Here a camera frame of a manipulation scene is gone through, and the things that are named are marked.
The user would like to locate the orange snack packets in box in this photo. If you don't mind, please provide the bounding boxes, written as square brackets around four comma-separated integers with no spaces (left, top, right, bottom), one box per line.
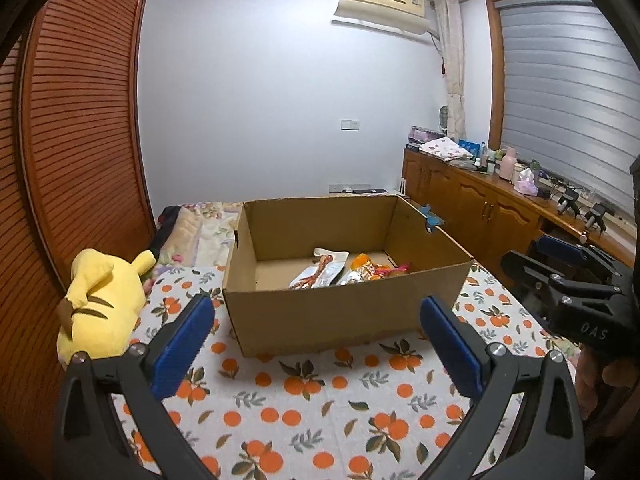
[337,254,409,285]

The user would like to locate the yellow plush toy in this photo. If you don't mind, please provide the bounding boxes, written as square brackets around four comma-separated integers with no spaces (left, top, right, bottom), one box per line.
[56,248,156,366]

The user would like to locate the wooden louvered wardrobe door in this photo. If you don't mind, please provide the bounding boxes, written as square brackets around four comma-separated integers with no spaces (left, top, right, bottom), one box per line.
[1,0,155,474]

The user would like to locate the wooden sideboard cabinet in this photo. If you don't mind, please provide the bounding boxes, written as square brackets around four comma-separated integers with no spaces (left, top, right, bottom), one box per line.
[401,146,637,281]

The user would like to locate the pink bottle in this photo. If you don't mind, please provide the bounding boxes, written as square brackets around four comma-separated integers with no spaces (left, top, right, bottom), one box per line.
[499,146,518,181]

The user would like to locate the white air conditioner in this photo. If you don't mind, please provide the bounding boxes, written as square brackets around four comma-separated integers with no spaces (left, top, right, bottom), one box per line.
[334,0,437,35]

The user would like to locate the brown cardboard box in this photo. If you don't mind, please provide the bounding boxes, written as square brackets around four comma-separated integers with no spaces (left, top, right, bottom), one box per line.
[222,195,473,358]

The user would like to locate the folded floral cloth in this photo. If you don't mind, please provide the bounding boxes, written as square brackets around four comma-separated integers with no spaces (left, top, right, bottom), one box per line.
[419,136,473,162]

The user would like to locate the white red snack packet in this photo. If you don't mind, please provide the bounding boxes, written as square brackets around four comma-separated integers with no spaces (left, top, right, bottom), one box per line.
[288,248,349,289]

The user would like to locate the floral beige curtain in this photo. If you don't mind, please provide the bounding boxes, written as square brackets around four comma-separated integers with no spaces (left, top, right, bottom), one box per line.
[434,0,466,141]

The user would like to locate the white wall switch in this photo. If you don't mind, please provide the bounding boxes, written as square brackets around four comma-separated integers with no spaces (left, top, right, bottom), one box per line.
[341,119,360,131]

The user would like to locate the grey window blind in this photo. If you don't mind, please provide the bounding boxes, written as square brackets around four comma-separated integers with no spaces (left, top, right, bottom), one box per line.
[486,0,639,214]

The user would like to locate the floral quilt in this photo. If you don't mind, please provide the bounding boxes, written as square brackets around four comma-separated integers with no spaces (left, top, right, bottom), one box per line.
[152,202,241,268]

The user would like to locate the person's right hand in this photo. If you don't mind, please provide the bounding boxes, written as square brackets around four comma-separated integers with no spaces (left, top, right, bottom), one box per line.
[575,346,639,437]

